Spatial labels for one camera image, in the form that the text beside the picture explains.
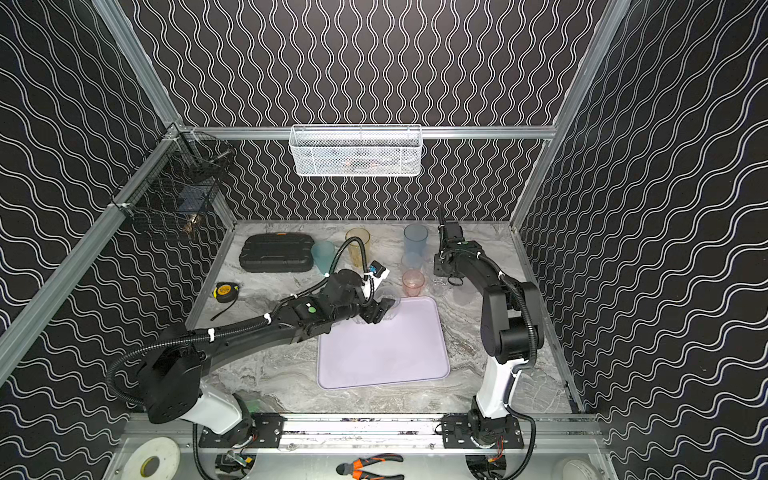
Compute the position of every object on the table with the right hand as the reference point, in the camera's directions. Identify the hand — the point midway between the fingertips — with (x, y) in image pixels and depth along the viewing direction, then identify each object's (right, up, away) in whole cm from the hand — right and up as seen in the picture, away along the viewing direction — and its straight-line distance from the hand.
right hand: (450, 267), depth 98 cm
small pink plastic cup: (-12, -5, +5) cm, 14 cm away
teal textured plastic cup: (-43, +5, +11) cm, 45 cm away
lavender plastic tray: (-14, -24, -8) cm, 29 cm away
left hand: (-21, -5, -18) cm, 28 cm away
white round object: (+23, -46, -28) cm, 58 cm away
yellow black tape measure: (-73, -8, 0) cm, 74 cm away
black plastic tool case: (-58, +5, +3) cm, 58 cm away
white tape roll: (-75, -42, -26) cm, 90 cm away
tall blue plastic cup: (-11, +9, 0) cm, 14 cm away
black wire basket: (-87, +26, -4) cm, 91 cm away
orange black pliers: (-28, -46, -29) cm, 61 cm away
